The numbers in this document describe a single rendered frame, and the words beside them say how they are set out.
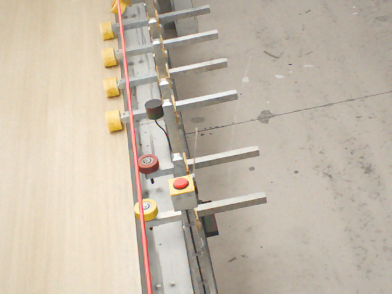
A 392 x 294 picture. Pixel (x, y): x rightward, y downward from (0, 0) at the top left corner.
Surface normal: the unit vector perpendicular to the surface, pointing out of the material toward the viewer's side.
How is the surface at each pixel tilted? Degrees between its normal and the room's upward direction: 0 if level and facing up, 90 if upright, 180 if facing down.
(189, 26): 90
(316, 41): 0
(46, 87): 0
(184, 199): 90
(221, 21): 0
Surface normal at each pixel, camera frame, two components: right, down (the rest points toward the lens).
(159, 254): -0.16, -0.78
